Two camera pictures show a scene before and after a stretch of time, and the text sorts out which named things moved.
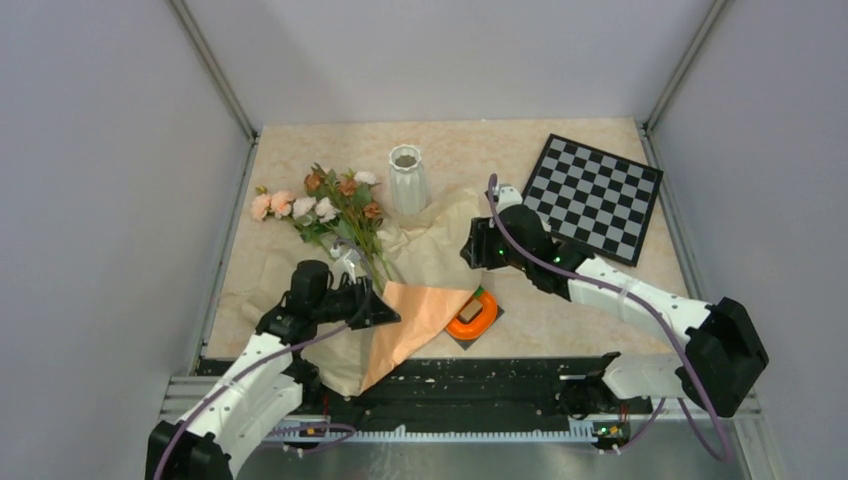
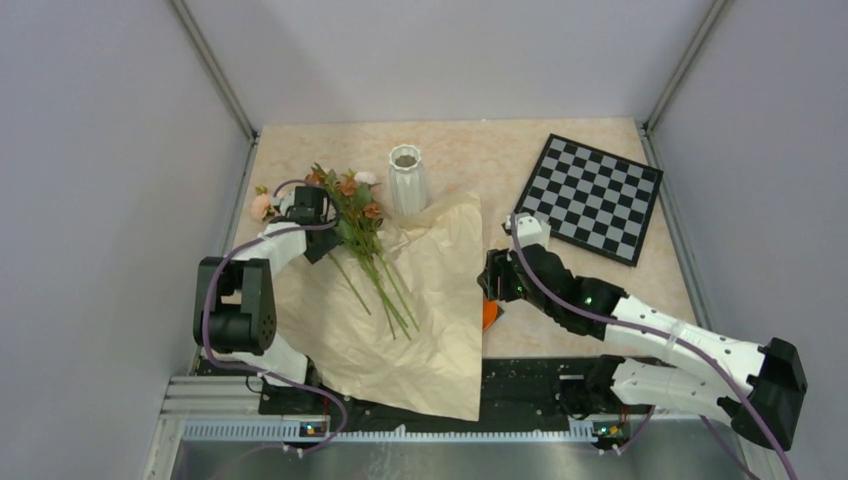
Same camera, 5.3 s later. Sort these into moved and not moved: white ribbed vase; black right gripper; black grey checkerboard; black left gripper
Moved: black right gripper; black left gripper
Not moved: white ribbed vase; black grey checkerboard
